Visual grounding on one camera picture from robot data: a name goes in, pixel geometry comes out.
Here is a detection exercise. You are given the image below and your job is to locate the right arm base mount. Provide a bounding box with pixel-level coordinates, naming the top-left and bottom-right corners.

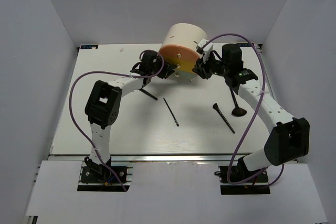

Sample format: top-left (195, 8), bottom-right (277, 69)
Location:
top-left (215, 165), bottom-right (271, 196)

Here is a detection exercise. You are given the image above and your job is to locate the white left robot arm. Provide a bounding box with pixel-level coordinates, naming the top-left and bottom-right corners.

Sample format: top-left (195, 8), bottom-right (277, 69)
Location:
top-left (85, 50), bottom-right (177, 182)

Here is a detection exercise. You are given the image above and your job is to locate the orange organizer drawer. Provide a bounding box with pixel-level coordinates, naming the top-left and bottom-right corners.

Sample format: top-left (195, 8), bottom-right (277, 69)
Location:
top-left (159, 44), bottom-right (200, 62)

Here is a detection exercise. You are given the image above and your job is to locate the blue corner label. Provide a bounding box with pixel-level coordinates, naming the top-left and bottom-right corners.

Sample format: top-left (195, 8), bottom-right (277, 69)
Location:
top-left (80, 45), bottom-right (98, 50)
top-left (237, 42), bottom-right (254, 47)

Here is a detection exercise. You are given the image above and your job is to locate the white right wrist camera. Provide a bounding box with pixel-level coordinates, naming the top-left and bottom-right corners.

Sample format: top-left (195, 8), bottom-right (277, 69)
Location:
top-left (196, 38), bottom-right (213, 63)

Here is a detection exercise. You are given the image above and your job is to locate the slim black makeup brush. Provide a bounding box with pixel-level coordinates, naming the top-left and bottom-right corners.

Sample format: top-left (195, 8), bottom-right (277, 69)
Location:
top-left (213, 103), bottom-right (235, 134)

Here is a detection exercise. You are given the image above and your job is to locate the thin black mascara wand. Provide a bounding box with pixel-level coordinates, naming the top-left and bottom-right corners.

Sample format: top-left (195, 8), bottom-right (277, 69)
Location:
top-left (163, 98), bottom-right (179, 127)

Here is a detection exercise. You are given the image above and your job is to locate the cream cylindrical makeup organizer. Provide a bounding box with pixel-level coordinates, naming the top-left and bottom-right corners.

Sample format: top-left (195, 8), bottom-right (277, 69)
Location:
top-left (160, 23), bottom-right (209, 80)

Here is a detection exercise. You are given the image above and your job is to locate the blue left corner label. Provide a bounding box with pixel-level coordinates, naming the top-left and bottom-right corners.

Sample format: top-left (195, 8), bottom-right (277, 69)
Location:
top-left (80, 45), bottom-right (98, 50)

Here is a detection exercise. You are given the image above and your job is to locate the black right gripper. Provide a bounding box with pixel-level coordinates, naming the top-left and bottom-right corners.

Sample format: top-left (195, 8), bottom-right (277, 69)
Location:
top-left (192, 51), bottom-right (229, 80)

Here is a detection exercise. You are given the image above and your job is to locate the yellow organizer drawer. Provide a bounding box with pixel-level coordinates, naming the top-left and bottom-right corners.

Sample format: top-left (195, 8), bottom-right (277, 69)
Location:
top-left (165, 57), bottom-right (198, 73)

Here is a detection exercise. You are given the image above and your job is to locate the black powder brush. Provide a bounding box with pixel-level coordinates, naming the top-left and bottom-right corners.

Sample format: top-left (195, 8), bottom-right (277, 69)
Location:
top-left (139, 89), bottom-right (158, 101)

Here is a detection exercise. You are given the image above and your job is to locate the black fan makeup brush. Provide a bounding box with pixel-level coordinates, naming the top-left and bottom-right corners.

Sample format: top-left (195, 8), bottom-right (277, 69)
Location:
top-left (230, 89), bottom-right (247, 117)

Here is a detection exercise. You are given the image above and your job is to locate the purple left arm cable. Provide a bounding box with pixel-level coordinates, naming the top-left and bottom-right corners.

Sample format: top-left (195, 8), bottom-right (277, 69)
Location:
top-left (70, 49), bottom-right (165, 192)

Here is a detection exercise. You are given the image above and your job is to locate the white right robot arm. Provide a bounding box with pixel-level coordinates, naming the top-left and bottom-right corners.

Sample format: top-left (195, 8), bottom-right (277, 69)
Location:
top-left (193, 39), bottom-right (310, 182)

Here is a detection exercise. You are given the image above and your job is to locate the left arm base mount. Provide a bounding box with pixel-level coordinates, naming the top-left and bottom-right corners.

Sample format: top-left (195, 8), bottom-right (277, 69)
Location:
top-left (77, 157), bottom-right (133, 193)

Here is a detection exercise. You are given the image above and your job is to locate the blue right corner label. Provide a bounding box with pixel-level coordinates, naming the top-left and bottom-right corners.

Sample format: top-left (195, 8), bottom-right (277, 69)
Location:
top-left (237, 42), bottom-right (254, 47)

